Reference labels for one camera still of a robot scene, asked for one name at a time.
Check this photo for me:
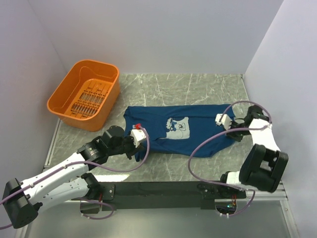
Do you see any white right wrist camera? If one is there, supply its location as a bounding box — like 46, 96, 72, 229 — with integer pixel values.
215, 114, 233, 130

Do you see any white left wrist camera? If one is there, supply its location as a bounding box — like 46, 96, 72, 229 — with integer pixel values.
130, 123, 147, 147

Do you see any orange plastic laundry basket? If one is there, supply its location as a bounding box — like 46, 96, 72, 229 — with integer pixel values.
47, 60, 120, 131

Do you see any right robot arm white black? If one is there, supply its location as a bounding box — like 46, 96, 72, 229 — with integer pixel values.
215, 105, 289, 198

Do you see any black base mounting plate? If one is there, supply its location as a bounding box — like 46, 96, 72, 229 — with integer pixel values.
84, 181, 246, 210

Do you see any blue Mickey Mouse t-shirt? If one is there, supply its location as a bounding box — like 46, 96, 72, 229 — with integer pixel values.
123, 104, 228, 156

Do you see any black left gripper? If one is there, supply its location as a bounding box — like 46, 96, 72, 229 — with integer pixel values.
108, 130, 145, 159

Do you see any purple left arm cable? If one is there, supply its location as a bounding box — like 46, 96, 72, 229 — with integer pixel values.
0, 124, 150, 230

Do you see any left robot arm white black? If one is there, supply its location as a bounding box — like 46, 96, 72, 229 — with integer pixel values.
0, 125, 149, 229

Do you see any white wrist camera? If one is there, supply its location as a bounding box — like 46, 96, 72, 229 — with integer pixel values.
215, 114, 233, 130
130, 123, 147, 147

